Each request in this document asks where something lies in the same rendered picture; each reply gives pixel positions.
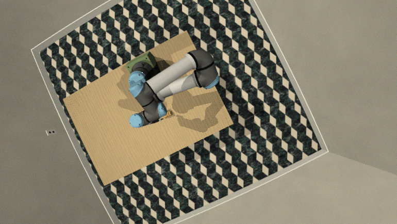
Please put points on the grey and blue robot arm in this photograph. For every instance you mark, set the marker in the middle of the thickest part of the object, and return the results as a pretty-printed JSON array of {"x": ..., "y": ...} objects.
[{"x": 151, "y": 91}]

